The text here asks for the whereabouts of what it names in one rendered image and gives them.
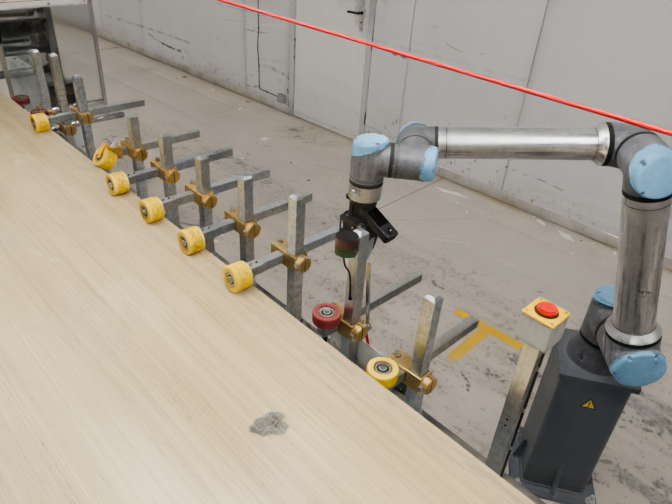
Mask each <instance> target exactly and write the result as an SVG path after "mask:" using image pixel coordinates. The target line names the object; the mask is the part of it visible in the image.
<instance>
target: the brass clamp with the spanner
mask: <svg viewBox="0 0 672 504"><path fill-rule="evenodd" d="M335 303H336V305H337V307H339V308H340V310H341V321H340V324H339V327H338V330H337V331H338V332H339V333H340V334H342V335H343V336H344V337H346V338H347V339H348V340H350V341H351V340H353V339H354V340H355V341H357V342H360V341H361V340H363V339H364V338H365V337H366V335H367V333H368V328H367V327H366V326H365V325H363V324H364V321H363V320H362V319H361V318H360V321H358V322H356V323H355V324H353V325H351V324H349V323H348V322H346V321H345V320H344V319H343V315H344V306H342V305H341V304H339V303H338V302H335Z"/></svg>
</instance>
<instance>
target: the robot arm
mask: <svg viewBox="0 0 672 504"><path fill-rule="evenodd" d="M438 159H509V160H592V161H593V162H594V163H595V164H596V165H597V166H608V167H614V168H617V169H620V170H621V172H622V174H623V180H622V208H621V221H620V233H619V246H618V258H617V271H616V283H615V284H605V285H601V286H599V287H598V288H597V289H596V291H595V293H594V294H593V295H592V299H591V302H590V304H589V307H588V309H587V312H586V315H585V317H584V320H583V322H582V325H581V328H580V330H579V331H578V332H576V333H575V334H574V335H573V336H572V337H571V338H570V339H569V341H568V344H567V347H566V351H567V354H568V356H569V358H570V359H571V360H572V361H573V362H574V363H575V364H576V365H577V366H579V367H580V368H582V369H584V370H585V371H588V372H590V373H593V374H596V375H600V376H613V377H614V379H615V380H616V381H617V382H619V383H620V384H623V385H627V386H632V387H638V386H645V385H648V384H650V383H654V382H656V381H658V380H659V379H660V378H662V377H663V376H664V374H665V373H666V371H667V367H668V366H667V362H666V358H665V357H664V355H663V354H662V352H661V340H662V333H663V330H662V327H661V325H660V323H659V322H658V321H657V320H656V317H657V309H658V301H659V294H660V286H661V278H662V271H663V263H664V255H665V248H666V240H667V232H668V225H669V217H670V209H671V201H672V148H671V147H669V146H668V145H667V144H666V143H665V142H664V141H663V140H662V139H661V138H660V137H659V136H658V135H657V134H655V133H654V132H652V131H650V130H647V129H645V128H641V127H638V126H635V125H630V124H625V123H618V122H601V123H599V124H598V125H597V126H596V127H595V128H517V127H439V126H426V125H425V124H423V123H421V122H411V123H408V124H406V125H405V126H404V127H403V128H402V129H401V131H400V133H399V135H398V139H397V143H392V142H389V139H388V138H387V137H386V136H385V135H382V134H377V133H367V134H362V135H359V136H357V137H356V138H355V139H354V140H353V144H352V150H351V164H350V176H349V186H348V193H346V198H347V199H349V200H350V202H349V210H347V211H345V212H344V213H343V214H340V225H339V231H342V230H350V231H354V230H356V229H358V228H360V227H361V228H363V229H364V230H366V231H367V232H369V233H370V236H369V245H368V254H367V259H368V258H369V256H370V254H371V252H372V250H373V249H374V246H375V244H376V241H377V238H378V237H379V238H380V239H381V240H382V241H383V243H388V242H390V241H392V240H394V239H395V238H396V236H397V235H398V231H397V230H396V229H395V228H394V227H393V226H392V224H391V223H390V222H389V221H388V220H387V219H386V218H385V216H384V215H383V214H382V213H381V212H380V211H379V209H378V208H377V207H376V205H377V202H378V201H379V200H381V197H382V189H383V181H384V178H394V179H405V180H415V181H421V182H424V181H426V182H431V181H433V179H434V177H435V172H436V166H437V160H438ZM347 213H348V214H347ZM345 214H346V215H345ZM342 220H343V227H342V228H341V221H342Z"/></svg>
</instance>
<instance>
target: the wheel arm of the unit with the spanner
mask: <svg viewBox="0 0 672 504"><path fill-rule="evenodd" d="M422 275H423V274H422V273H420V272H418V271H417V270H415V271H413V272H411V273H409V274H408V275H406V276H404V277H402V278H400V279H399V280H397V281H395V282H393V283H391V284H390V285H388V286H386V287H384V288H382V289H381V290H379V291H377V292H375V293H373V294H372V295H370V311H371V310H373V309H374V308H376V307H378V306H380V305H381V304H383V303H385V302H387V301H388V300H390V299H392V298H393V297H395V296H397V295H399V294H400V293H402V292H404V291H406V290H407V289H409V288H411V287H412V286H414V285H416V284H418V283H419V282H421V281H422ZM364 314H366V298H364V299H363V300H362V308H361V316H362V315H364ZM338 327H339V326H337V327H336V328H334V329H330V330H324V329H320V328H318V327H317V333H319V334H320V335H321V336H322V337H324V338H325V337H327V336H329V335H330V334H332V333H334V332H336V331H337V330H338Z"/></svg>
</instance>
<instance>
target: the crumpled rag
mask: <svg viewBox="0 0 672 504"><path fill-rule="evenodd" d="M284 417H285V414H283V413H281V412H280V411H274V410H273V411H270V412H267V413H265V414H264V416H263V417H260V418H256V419H255V420H254V422H253V424H251V425H250V426H249V432H252V433H255V434H259V435H260V436H263V437H264V436H265V435H266V436H267V435H269V434H275V435H285V433H286V432H287V430H288V429H289V428H290V427H289V425H288V424H287V423H286V422H284V421H283V419H284Z"/></svg>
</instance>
